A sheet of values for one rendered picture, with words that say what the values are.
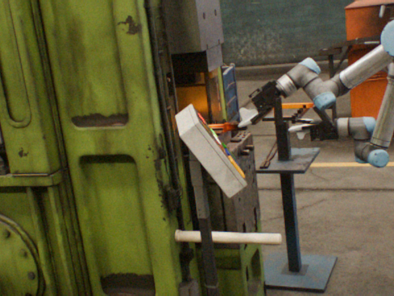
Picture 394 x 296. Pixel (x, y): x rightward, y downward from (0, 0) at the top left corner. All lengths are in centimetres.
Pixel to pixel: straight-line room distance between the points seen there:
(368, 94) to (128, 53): 401
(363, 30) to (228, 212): 363
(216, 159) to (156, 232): 64
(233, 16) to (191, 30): 798
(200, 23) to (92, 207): 92
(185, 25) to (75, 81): 51
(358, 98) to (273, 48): 445
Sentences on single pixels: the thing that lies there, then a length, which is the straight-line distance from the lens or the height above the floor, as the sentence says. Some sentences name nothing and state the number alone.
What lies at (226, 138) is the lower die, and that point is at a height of 94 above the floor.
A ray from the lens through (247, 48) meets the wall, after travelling 1054.
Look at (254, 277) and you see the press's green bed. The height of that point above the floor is 17.
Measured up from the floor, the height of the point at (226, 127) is 100.
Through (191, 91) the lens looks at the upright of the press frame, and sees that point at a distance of 306.
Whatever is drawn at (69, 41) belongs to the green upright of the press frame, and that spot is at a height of 147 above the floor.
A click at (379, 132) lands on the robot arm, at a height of 98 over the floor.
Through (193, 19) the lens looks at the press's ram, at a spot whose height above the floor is 150.
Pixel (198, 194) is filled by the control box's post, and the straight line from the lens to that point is 226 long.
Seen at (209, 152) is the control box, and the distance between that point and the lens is 205.
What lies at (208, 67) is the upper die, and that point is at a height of 129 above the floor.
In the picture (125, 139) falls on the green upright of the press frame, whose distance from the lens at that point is 249.
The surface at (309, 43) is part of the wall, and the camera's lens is 1029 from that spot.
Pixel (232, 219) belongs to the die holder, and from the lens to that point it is 275.
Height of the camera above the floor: 163
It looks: 15 degrees down
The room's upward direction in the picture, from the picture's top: 7 degrees counter-clockwise
